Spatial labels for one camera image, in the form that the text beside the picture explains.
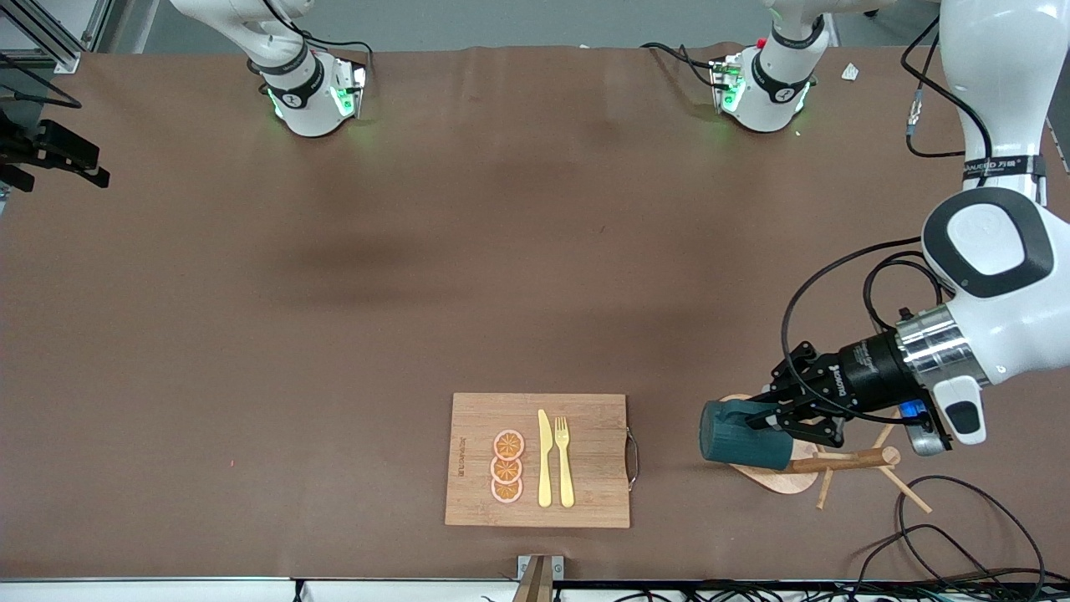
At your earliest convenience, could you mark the black cable bundle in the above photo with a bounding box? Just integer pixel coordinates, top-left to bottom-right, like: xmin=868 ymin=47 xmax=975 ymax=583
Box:
xmin=552 ymin=577 xmax=1070 ymax=602

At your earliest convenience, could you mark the black right base cable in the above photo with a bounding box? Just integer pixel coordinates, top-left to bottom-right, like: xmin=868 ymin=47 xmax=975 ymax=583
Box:
xmin=313 ymin=23 xmax=375 ymax=80

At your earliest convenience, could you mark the yellow plastic fork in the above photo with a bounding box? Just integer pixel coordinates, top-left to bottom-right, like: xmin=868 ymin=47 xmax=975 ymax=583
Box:
xmin=554 ymin=416 xmax=576 ymax=509

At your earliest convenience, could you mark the wooden cutting board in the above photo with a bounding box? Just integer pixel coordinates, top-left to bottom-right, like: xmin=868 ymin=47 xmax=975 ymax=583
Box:
xmin=444 ymin=393 xmax=640 ymax=529

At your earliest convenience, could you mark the black left base cable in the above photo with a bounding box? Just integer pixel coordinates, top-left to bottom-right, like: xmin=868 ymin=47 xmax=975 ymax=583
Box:
xmin=640 ymin=42 xmax=721 ymax=89

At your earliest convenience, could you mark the black base cable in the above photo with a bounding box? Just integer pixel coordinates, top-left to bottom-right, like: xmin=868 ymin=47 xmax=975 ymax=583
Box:
xmin=313 ymin=23 xmax=375 ymax=80
xmin=640 ymin=42 xmax=721 ymax=89

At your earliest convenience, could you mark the black looped cable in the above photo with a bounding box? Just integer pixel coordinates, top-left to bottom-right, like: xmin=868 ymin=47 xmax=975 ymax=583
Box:
xmin=851 ymin=523 xmax=1008 ymax=588
xmin=896 ymin=475 xmax=1050 ymax=590

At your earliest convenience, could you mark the wooden cup rack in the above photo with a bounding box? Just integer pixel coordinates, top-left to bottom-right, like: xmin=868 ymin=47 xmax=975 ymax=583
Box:
xmin=721 ymin=394 xmax=933 ymax=513

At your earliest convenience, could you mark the metal table edge bracket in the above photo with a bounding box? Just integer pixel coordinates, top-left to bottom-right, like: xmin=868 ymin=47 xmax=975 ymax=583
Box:
xmin=516 ymin=554 xmax=566 ymax=602

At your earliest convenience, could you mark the yellow plastic knife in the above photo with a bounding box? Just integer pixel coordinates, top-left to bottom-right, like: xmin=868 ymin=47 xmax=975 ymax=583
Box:
xmin=537 ymin=409 xmax=553 ymax=508

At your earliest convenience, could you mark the black cable with connector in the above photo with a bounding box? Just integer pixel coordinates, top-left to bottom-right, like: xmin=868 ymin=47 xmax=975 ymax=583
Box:
xmin=901 ymin=17 xmax=972 ymax=160

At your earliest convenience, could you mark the teal cup with handle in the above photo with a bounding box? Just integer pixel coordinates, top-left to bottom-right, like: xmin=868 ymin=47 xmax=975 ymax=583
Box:
xmin=699 ymin=399 xmax=797 ymax=472

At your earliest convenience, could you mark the aluminium frame profile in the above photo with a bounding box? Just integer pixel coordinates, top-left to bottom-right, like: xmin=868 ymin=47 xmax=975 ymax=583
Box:
xmin=0 ymin=0 xmax=114 ymax=74

